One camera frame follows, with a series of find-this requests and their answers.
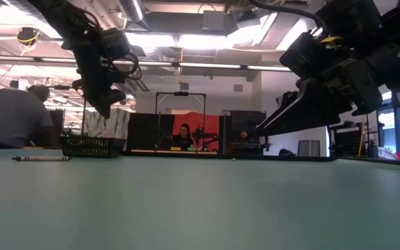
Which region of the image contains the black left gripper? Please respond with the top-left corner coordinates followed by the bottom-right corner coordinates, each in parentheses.
top-left (62, 26), bottom-right (131, 119)

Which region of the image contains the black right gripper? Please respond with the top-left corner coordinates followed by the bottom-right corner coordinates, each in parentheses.
top-left (254, 31), bottom-right (384, 138)

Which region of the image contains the grey white curtain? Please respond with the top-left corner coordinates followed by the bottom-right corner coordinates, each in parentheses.
top-left (83, 108), bottom-right (131, 151)

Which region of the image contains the grey bin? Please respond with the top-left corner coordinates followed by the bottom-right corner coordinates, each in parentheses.
top-left (297, 139), bottom-right (322, 157)

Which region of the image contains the black partition panel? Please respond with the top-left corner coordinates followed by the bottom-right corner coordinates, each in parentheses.
top-left (127, 112), bottom-right (175, 152)
top-left (47, 108), bottom-right (65, 147)

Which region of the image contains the black plastic basket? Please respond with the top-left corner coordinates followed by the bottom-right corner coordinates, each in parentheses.
top-left (59, 135), bottom-right (126, 159)

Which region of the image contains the black equipment cart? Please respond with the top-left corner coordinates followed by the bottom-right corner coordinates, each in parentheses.
top-left (326, 120), bottom-right (385, 158)

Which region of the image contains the black tripod stand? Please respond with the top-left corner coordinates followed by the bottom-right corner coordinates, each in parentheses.
top-left (362, 114), bottom-right (371, 157)

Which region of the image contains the white crayon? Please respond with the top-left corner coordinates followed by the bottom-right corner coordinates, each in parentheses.
top-left (11, 156), bottom-right (72, 163)

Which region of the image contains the red backdrop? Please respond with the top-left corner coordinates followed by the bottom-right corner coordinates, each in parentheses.
top-left (171, 111), bottom-right (221, 152)

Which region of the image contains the black ceiling device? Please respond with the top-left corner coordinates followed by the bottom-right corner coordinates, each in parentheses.
top-left (15, 26), bottom-right (42, 56)

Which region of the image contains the long ceiling light bar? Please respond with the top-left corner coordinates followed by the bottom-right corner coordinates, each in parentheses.
top-left (109, 59), bottom-right (293, 73)

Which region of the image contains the green table mat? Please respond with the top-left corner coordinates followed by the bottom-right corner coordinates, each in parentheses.
top-left (0, 147), bottom-right (400, 250)

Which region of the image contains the grey ceiling unit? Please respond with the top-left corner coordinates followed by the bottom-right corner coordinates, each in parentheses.
top-left (202, 10), bottom-right (227, 33)

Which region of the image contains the black gantry frame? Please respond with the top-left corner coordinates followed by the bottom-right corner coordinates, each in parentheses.
top-left (155, 91), bottom-right (207, 152)
top-left (50, 84), bottom-right (89, 137)

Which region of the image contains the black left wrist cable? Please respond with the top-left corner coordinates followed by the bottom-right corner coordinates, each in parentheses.
top-left (108, 51), bottom-right (142, 81)

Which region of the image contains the rectangular silver air duct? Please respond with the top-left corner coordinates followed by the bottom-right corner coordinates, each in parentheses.
top-left (259, 1), bottom-right (321, 51)

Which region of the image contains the round silver air duct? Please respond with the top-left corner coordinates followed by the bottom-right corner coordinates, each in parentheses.
top-left (118, 0), bottom-right (149, 31)

